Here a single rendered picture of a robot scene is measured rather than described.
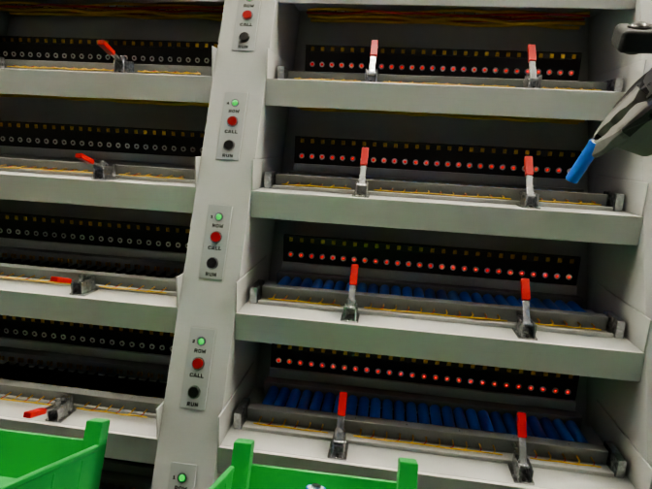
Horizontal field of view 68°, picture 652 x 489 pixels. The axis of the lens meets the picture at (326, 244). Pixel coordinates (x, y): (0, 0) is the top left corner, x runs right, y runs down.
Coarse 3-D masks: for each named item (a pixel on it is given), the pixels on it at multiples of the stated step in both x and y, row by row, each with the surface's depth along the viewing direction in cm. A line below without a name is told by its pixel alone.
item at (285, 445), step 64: (320, 384) 89; (384, 384) 88; (448, 384) 87; (512, 384) 85; (576, 384) 84; (256, 448) 73; (320, 448) 74; (384, 448) 75; (448, 448) 74; (512, 448) 75; (576, 448) 74
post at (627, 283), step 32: (640, 0) 79; (608, 32) 90; (608, 64) 89; (608, 160) 86; (640, 160) 75; (608, 256) 83; (640, 256) 73; (608, 288) 82; (640, 288) 72; (608, 384) 80; (640, 384) 70; (640, 416) 69; (640, 448) 69
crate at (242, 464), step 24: (240, 456) 53; (216, 480) 47; (240, 480) 52; (264, 480) 53; (288, 480) 53; (312, 480) 53; (336, 480) 53; (360, 480) 53; (384, 480) 53; (408, 480) 51
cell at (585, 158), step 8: (592, 144) 66; (584, 152) 67; (592, 152) 66; (576, 160) 68; (584, 160) 67; (592, 160) 67; (576, 168) 68; (584, 168) 68; (568, 176) 70; (576, 176) 69
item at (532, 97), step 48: (336, 48) 100; (384, 48) 98; (528, 48) 83; (288, 96) 84; (336, 96) 83; (384, 96) 82; (432, 96) 81; (480, 96) 80; (528, 96) 79; (576, 96) 78
